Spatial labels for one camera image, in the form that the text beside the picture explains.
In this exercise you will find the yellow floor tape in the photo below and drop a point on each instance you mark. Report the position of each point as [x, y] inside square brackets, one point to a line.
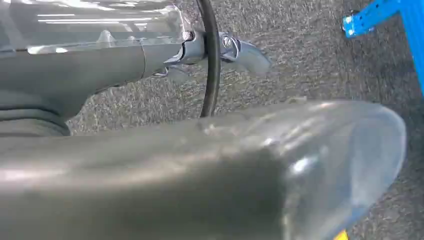
[342, 236]

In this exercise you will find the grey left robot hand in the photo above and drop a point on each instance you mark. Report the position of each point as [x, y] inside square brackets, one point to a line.
[185, 185]

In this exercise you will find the blue metal frame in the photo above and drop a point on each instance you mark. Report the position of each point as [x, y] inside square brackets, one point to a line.
[414, 30]

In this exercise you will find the ribbed grey left arm sleeve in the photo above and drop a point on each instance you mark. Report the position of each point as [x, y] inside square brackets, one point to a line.
[30, 124]

